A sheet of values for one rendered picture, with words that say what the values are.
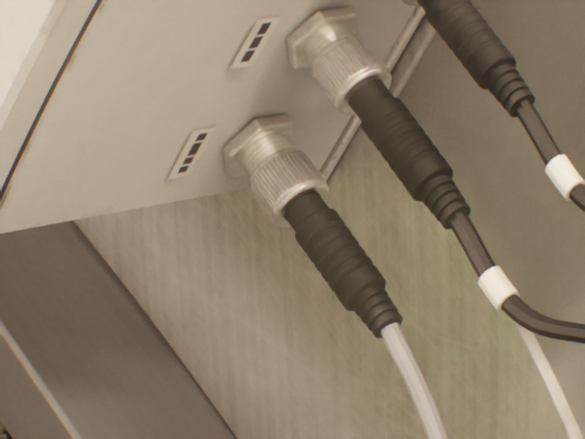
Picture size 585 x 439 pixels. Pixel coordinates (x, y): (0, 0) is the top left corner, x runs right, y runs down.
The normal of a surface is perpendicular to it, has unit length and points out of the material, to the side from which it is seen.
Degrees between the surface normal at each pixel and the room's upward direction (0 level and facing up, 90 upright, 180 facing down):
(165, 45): 133
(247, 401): 90
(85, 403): 42
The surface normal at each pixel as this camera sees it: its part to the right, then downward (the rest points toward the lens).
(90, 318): 0.36, -0.73
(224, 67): 0.51, 0.73
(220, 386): -0.76, 0.14
